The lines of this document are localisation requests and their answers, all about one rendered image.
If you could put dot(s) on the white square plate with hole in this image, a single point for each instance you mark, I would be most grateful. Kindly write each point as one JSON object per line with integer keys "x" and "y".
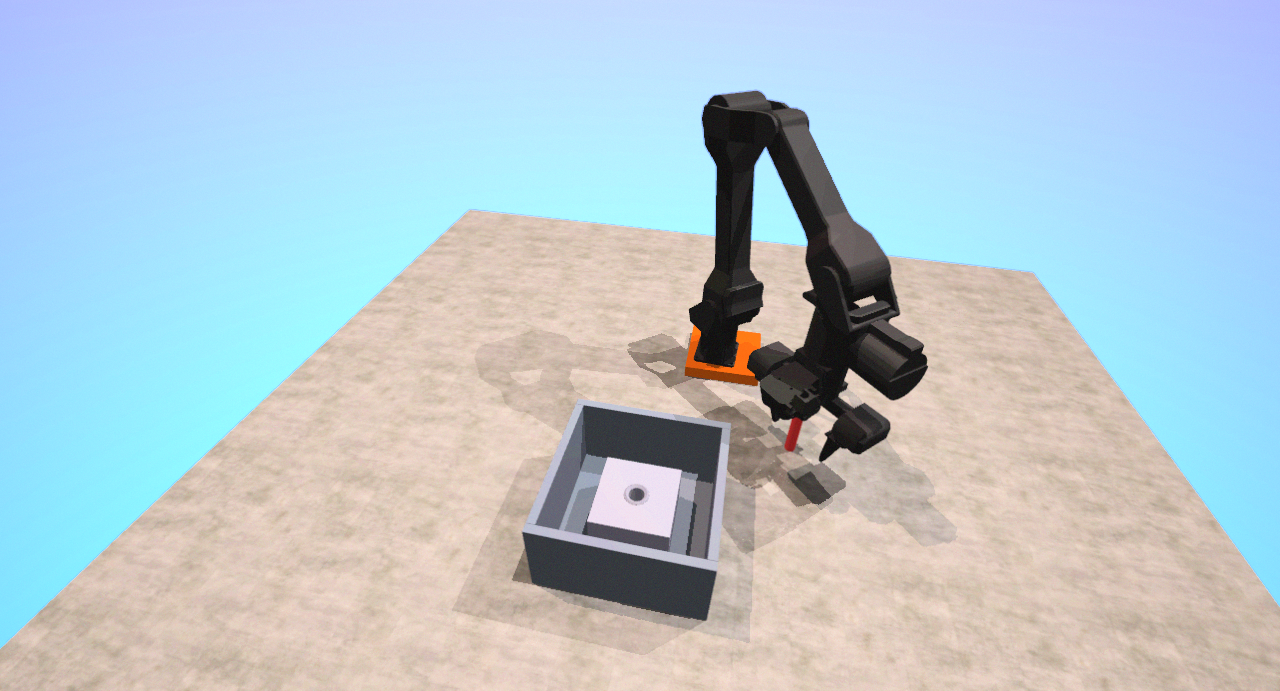
{"x": 635, "y": 503}

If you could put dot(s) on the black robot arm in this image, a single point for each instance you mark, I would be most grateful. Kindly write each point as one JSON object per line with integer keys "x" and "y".
{"x": 844, "y": 260}

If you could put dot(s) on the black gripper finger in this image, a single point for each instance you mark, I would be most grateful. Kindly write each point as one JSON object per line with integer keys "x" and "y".
{"x": 775, "y": 418}
{"x": 830, "y": 446}

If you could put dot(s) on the red peg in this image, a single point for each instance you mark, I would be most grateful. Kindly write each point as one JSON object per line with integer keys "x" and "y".
{"x": 795, "y": 428}

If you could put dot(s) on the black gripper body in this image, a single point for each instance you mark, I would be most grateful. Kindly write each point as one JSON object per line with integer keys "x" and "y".
{"x": 858, "y": 429}

